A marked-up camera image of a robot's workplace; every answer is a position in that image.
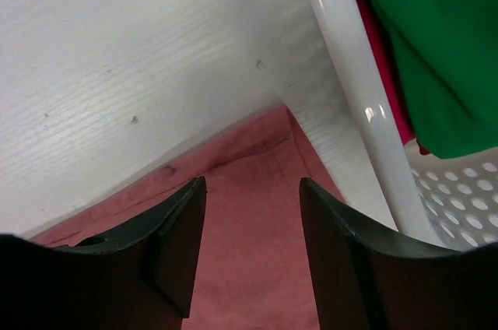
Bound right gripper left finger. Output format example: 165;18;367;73
1;177;206;329

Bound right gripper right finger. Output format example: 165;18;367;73
300;178;497;329

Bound salmon red t shirt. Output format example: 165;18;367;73
35;107;338;329

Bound white plastic laundry basket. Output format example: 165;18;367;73
289;0;497;251

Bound dark red t shirt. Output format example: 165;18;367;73
356;0;430;156

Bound green t shirt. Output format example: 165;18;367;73
370;0;497;159

